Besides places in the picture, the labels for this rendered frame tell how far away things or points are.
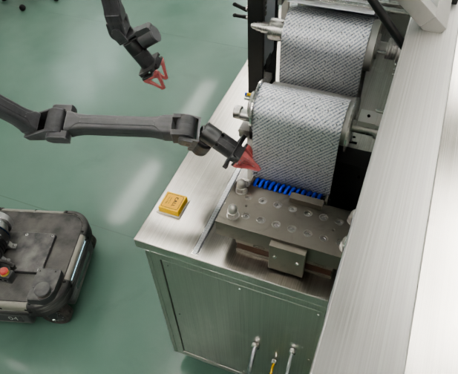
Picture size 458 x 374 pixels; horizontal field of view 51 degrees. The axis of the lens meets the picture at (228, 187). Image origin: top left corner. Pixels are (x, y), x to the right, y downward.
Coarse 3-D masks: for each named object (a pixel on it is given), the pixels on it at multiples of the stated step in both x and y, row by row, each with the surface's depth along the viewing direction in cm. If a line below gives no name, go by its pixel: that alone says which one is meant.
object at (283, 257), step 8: (272, 240) 131; (272, 248) 131; (280, 248) 130; (288, 248) 129; (296, 248) 129; (272, 256) 133; (280, 256) 132; (288, 256) 131; (296, 256) 129; (304, 256) 128; (272, 264) 136; (280, 264) 135; (288, 264) 134; (296, 264) 131; (304, 264) 133; (288, 272) 136; (296, 272) 135
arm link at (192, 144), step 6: (198, 120) 139; (198, 126) 138; (198, 132) 137; (180, 138) 135; (186, 138) 135; (192, 138) 136; (198, 138) 137; (180, 144) 137; (186, 144) 137; (192, 144) 138; (198, 144) 143; (192, 150) 147; (198, 150) 145; (204, 150) 144
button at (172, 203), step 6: (168, 192) 157; (168, 198) 155; (174, 198) 155; (180, 198) 155; (186, 198) 156; (162, 204) 154; (168, 204) 154; (174, 204) 154; (180, 204) 154; (162, 210) 154; (168, 210) 153; (174, 210) 152; (180, 210) 153
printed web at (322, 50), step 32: (288, 32) 135; (320, 32) 132; (352, 32) 130; (288, 64) 142; (320, 64) 138; (352, 64) 134; (256, 96) 128; (288, 96) 126; (320, 96) 125; (256, 128) 132; (288, 128) 127; (320, 128) 124
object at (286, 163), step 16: (256, 144) 136; (272, 144) 134; (288, 144) 131; (256, 160) 141; (272, 160) 138; (288, 160) 136; (304, 160) 133; (320, 160) 131; (256, 176) 146; (272, 176) 143; (288, 176) 140; (304, 176) 138; (320, 176) 136; (320, 192) 140
